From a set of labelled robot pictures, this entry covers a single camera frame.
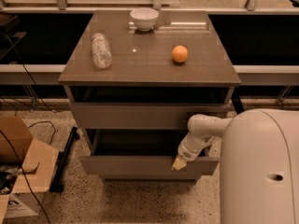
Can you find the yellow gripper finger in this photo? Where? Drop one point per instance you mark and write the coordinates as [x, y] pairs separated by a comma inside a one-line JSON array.
[[179, 163]]

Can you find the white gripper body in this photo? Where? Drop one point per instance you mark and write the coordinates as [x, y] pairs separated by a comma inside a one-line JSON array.
[[187, 153]]

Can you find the grey drawer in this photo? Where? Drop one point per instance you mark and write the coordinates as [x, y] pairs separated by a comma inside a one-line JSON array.
[[141, 152], [175, 178], [140, 117]]

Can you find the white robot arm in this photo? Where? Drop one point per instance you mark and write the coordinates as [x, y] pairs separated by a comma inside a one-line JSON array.
[[259, 163]]

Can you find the grey bottom drawer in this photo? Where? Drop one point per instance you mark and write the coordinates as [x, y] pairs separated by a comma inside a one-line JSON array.
[[175, 178]]

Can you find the grey drawer cabinet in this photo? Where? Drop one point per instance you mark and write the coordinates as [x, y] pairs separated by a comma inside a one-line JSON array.
[[143, 71]]

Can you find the grey top drawer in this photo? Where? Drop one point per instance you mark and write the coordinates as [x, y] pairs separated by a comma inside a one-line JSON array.
[[140, 117]]

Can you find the black table leg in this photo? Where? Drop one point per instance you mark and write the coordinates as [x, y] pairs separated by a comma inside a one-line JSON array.
[[236, 101]]

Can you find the orange fruit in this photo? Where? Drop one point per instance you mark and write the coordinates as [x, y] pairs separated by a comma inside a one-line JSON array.
[[179, 54]]

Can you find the black metal bar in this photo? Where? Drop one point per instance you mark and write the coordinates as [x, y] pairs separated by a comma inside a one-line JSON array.
[[56, 184]]

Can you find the clear plastic bottle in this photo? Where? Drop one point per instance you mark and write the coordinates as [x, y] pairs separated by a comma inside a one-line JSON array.
[[101, 52]]

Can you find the white bowl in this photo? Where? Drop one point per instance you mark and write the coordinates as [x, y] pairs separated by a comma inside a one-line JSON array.
[[144, 18]]

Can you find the brown cardboard box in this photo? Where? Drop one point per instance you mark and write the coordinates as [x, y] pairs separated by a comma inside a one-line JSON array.
[[27, 167]]

